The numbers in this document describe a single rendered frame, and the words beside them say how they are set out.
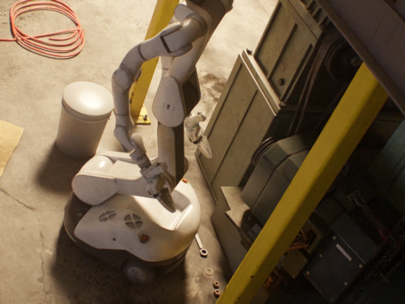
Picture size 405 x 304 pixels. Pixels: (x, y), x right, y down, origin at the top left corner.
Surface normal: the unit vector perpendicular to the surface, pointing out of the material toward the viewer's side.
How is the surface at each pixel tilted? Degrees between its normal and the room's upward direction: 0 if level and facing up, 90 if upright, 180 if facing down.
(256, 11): 0
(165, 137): 90
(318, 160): 90
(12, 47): 0
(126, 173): 23
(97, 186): 90
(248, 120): 90
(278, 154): 45
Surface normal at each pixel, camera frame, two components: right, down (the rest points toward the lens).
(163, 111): -0.40, 0.50
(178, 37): -0.05, 0.37
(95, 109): 0.33, -0.69
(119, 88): -0.38, 0.71
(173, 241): 0.64, 0.00
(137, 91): 0.31, 0.71
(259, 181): -0.73, 0.22
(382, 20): -0.89, -0.01
